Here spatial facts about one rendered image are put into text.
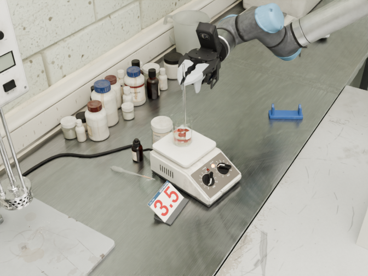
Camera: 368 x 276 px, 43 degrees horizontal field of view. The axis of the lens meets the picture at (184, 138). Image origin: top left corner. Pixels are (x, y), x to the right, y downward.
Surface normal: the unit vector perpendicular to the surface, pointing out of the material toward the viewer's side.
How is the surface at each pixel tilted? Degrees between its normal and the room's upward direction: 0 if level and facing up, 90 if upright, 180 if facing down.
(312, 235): 0
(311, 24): 63
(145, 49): 90
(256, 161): 0
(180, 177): 90
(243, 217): 0
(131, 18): 90
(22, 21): 90
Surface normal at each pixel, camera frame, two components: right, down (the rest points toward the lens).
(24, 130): 0.84, 0.32
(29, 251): -0.01, -0.79
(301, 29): -0.54, 0.08
